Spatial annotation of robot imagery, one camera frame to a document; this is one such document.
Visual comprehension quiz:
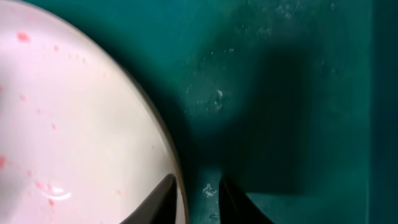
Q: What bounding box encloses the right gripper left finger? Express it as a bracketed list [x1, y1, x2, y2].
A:
[121, 174, 177, 224]

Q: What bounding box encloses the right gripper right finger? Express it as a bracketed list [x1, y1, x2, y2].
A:
[219, 175, 274, 224]

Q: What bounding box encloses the white pink plate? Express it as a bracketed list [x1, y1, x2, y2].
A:
[1, 1, 189, 223]

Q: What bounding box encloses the teal plastic tray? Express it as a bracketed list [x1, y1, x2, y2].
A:
[32, 0, 397, 223]

